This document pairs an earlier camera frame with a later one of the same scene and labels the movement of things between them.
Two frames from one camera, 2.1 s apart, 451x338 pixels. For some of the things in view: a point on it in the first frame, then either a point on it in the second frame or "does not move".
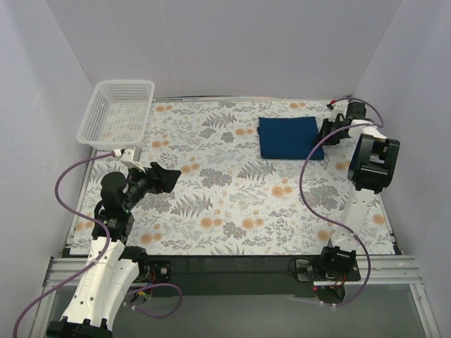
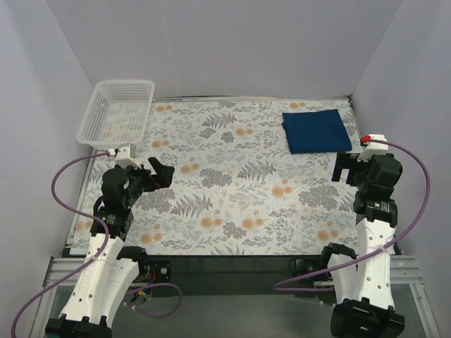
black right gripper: x=329 y=130 → x=351 y=169
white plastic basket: x=118 y=115 does not move
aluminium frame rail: x=401 y=270 does not move
